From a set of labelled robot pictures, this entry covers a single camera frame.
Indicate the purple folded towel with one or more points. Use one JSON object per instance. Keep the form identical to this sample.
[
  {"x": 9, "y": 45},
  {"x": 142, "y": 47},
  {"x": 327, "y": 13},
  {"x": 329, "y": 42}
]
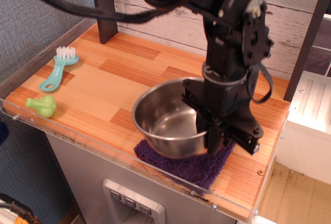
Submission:
[{"x": 201, "y": 170}]

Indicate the grey toy fridge cabinet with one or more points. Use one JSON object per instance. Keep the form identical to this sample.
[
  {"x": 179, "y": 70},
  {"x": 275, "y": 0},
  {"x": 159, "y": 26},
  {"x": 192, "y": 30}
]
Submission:
[{"x": 85, "y": 172}]

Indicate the clear acrylic edge guard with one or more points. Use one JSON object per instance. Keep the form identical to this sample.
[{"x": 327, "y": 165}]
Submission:
[{"x": 236, "y": 191}]

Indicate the dark left shelf post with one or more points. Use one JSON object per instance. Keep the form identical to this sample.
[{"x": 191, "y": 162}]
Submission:
[{"x": 107, "y": 28}]

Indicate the stainless steel bowl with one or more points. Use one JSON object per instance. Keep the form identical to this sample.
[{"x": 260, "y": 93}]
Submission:
[{"x": 167, "y": 123}]

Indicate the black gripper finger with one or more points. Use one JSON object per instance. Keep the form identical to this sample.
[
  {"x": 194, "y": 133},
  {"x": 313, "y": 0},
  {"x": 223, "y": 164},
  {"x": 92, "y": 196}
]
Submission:
[
  {"x": 216, "y": 140},
  {"x": 201, "y": 124}
]

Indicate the dark shelf post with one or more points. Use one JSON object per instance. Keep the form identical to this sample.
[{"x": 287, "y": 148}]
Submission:
[
  {"x": 311, "y": 33},
  {"x": 107, "y": 28}
]

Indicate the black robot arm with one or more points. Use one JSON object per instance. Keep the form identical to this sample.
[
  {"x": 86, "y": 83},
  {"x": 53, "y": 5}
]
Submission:
[{"x": 237, "y": 42}]

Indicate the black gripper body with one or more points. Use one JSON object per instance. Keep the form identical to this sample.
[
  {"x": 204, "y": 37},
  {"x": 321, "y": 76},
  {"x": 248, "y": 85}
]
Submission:
[{"x": 227, "y": 107}]

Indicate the teal dish brush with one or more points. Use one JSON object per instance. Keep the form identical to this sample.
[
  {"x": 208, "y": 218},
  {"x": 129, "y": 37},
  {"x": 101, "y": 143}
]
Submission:
[{"x": 65, "y": 56}]

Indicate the silver dispenser button panel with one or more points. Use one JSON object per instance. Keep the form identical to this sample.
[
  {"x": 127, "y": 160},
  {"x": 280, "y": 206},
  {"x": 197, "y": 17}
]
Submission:
[{"x": 129, "y": 206}]

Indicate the dark right shelf post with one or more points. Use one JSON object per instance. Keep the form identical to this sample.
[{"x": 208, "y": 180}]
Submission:
[{"x": 311, "y": 33}]

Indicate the green toy broccoli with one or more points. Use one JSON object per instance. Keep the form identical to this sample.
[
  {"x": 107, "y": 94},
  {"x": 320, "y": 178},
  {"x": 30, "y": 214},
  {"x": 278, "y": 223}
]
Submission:
[{"x": 44, "y": 106}]

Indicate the white toy sink unit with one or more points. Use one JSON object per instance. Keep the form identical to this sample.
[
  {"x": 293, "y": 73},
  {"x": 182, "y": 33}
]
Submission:
[{"x": 304, "y": 146}]

